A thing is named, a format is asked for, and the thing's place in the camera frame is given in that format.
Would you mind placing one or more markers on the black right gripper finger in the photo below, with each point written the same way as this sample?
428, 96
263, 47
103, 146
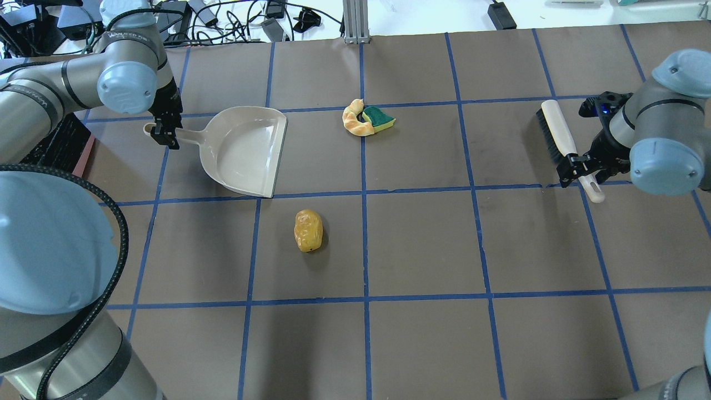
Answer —
603, 170
572, 167

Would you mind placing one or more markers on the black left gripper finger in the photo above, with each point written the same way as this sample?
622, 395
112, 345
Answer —
169, 138
156, 133

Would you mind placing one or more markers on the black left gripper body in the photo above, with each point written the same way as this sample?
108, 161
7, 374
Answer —
170, 104

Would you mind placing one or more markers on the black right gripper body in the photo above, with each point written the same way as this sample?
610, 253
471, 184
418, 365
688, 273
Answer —
605, 150

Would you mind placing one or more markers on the beige plastic dustpan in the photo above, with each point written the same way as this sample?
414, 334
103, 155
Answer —
240, 148

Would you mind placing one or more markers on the yellow potato-like bread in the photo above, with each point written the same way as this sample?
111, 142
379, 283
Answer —
308, 230

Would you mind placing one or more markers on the beige croissant piece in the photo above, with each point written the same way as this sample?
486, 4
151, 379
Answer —
351, 121

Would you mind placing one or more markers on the green yellow sponge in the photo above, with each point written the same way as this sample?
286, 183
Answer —
377, 118

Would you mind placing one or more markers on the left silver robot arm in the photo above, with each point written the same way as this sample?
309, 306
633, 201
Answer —
65, 242

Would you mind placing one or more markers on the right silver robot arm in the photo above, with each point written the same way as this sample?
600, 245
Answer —
656, 135

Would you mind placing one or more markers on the black power adapter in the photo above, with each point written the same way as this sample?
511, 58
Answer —
500, 16

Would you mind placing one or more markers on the aluminium frame post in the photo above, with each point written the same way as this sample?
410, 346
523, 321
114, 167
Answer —
355, 22

